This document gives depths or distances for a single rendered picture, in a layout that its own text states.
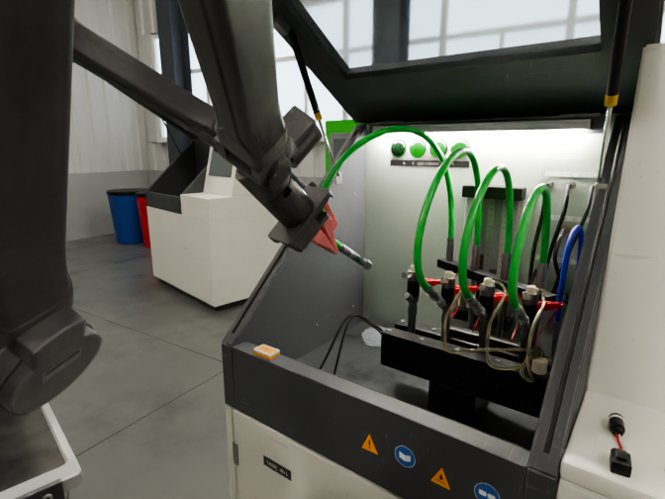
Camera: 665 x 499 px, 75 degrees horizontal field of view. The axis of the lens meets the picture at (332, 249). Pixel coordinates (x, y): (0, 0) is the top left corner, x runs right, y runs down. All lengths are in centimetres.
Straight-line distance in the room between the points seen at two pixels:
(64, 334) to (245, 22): 25
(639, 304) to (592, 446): 25
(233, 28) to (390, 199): 101
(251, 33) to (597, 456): 65
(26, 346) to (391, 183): 107
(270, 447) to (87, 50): 84
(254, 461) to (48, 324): 82
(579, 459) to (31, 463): 67
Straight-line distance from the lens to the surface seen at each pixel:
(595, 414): 82
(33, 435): 68
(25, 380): 38
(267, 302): 106
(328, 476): 96
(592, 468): 71
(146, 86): 86
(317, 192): 65
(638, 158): 89
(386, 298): 136
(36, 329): 36
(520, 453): 74
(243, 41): 34
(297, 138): 58
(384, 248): 132
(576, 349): 78
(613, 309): 87
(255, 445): 109
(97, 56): 87
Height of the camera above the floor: 138
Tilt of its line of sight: 13 degrees down
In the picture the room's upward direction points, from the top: straight up
